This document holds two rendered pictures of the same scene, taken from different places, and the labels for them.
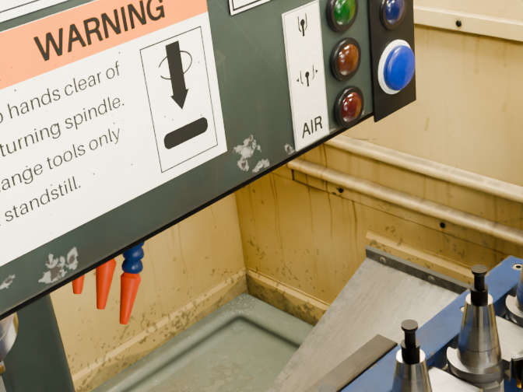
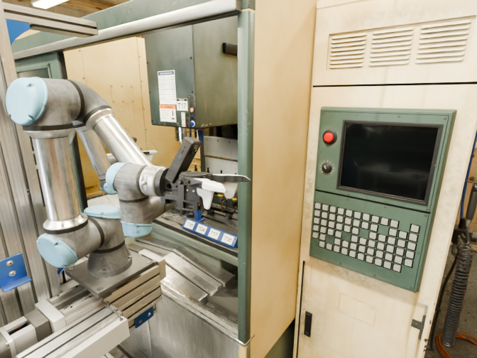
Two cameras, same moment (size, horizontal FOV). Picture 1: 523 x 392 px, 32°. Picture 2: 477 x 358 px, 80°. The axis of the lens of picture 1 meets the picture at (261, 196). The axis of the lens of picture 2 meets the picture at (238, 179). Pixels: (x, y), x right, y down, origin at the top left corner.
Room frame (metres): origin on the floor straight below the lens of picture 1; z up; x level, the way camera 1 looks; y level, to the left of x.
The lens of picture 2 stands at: (0.51, -1.86, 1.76)
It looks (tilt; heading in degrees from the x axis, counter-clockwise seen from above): 16 degrees down; 79
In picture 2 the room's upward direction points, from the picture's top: straight up
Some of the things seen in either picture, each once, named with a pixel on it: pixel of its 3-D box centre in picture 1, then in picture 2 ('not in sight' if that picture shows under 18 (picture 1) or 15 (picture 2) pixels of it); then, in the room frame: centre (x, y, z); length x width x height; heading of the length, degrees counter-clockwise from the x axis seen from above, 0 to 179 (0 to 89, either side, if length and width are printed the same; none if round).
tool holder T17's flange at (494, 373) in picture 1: (479, 363); not in sight; (0.72, -0.20, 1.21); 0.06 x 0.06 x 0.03
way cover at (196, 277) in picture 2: not in sight; (167, 263); (0.36, -0.16, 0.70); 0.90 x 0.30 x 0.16; 132
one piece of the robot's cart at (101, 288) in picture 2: not in sight; (107, 275); (0.21, -0.88, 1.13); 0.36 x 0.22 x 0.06; 44
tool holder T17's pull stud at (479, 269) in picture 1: (479, 284); not in sight; (0.72, -0.20, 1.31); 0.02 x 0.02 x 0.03
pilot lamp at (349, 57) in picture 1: (347, 59); not in sight; (0.53, -0.06, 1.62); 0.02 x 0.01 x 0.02; 132
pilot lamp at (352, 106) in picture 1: (350, 106); not in sight; (0.53, -0.06, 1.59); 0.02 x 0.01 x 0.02; 132
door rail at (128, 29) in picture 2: not in sight; (74, 42); (0.01, -0.20, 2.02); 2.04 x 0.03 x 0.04; 132
